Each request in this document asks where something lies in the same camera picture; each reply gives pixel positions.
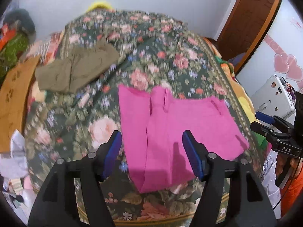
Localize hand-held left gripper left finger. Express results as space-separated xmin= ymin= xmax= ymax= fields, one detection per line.
xmin=28 ymin=130 xmax=123 ymax=227

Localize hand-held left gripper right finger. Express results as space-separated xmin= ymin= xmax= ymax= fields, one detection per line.
xmin=182 ymin=130 xmax=277 ymax=227

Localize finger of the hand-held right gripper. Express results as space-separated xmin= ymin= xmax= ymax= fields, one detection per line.
xmin=250 ymin=122 xmax=284 ymax=145
xmin=255 ymin=112 xmax=294 ymax=134

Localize pink pants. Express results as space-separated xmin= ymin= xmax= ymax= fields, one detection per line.
xmin=118 ymin=85 xmax=250 ymax=194

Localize person's right forearm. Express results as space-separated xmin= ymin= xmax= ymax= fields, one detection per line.
xmin=282 ymin=158 xmax=303 ymax=215

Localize olive green pants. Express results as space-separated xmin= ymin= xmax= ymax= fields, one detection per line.
xmin=35 ymin=38 xmax=120 ymax=93

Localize person's right hand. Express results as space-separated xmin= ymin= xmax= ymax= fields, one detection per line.
xmin=275 ymin=155 xmax=286 ymax=172

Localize colourful fleece blanket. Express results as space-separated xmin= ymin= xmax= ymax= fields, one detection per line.
xmin=204 ymin=37 xmax=268 ymax=152

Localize white sliding wardrobe door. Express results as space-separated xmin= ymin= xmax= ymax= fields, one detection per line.
xmin=235 ymin=0 xmax=303 ymax=114

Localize white crumpled cloth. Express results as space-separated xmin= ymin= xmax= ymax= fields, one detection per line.
xmin=0 ymin=129 xmax=30 ymax=180

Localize brown wooden door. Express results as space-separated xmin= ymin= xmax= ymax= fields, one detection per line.
xmin=216 ymin=0 xmax=283 ymax=67

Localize floral blanket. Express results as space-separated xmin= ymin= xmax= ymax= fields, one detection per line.
xmin=24 ymin=8 xmax=268 ymax=225

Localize wooden headboard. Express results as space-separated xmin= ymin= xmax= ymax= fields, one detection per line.
xmin=0 ymin=55 xmax=41 ymax=153

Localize striped pink sheet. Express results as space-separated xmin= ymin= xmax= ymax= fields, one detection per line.
xmin=26 ymin=32 xmax=65 ymax=63

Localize yellow foam tube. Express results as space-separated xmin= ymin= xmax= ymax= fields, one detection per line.
xmin=85 ymin=1 xmax=114 ymax=13

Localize orange box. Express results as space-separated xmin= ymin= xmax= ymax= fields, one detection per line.
xmin=0 ymin=26 xmax=12 ymax=50

